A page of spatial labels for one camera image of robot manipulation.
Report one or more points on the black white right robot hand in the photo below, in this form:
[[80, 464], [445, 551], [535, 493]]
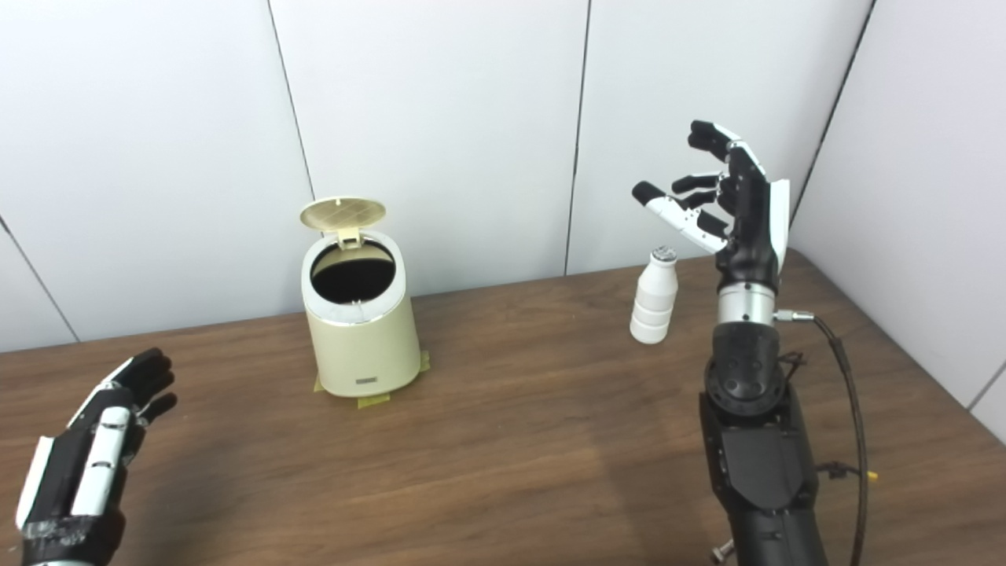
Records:
[[750, 228]]

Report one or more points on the small white plastic bottle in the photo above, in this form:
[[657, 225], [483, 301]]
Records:
[[654, 303]]

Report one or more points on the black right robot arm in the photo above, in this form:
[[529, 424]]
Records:
[[758, 448]]

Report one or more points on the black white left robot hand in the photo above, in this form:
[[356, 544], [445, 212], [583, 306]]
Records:
[[67, 479]]

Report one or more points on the cream-colored cylindrical bin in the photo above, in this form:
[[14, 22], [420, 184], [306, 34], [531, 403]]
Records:
[[361, 350]]

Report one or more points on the round cream bin lid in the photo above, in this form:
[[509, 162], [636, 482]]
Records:
[[343, 212]]

